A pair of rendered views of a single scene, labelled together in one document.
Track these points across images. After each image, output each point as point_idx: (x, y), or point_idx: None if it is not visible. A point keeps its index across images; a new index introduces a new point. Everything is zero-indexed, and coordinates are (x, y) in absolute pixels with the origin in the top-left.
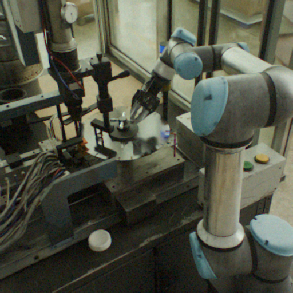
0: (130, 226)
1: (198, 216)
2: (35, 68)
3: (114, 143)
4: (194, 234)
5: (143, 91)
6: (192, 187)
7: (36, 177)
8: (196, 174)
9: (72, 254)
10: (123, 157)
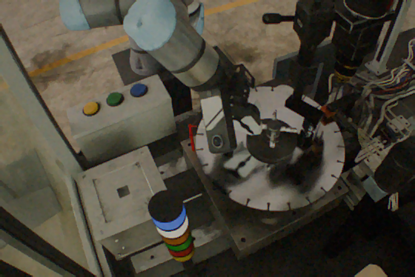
0: None
1: (180, 115)
2: None
3: (282, 115)
4: (201, 9)
5: (238, 64)
6: (177, 148)
7: (365, 94)
8: (167, 166)
9: (306, 87)
10: (267, 90)
